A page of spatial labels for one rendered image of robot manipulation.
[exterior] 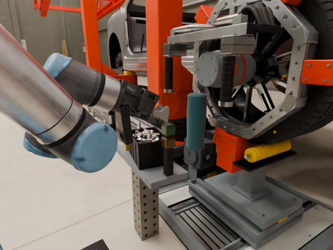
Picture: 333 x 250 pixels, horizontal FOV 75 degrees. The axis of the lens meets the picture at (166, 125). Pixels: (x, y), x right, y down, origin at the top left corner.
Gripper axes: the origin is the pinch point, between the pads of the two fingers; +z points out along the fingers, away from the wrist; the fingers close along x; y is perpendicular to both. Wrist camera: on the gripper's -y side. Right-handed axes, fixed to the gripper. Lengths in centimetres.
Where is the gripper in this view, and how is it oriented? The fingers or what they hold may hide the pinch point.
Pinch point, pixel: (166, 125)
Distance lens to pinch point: 69.0
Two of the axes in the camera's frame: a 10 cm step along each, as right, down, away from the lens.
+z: 7.4, 2.8, 6.2
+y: 3.6, -9.3, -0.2
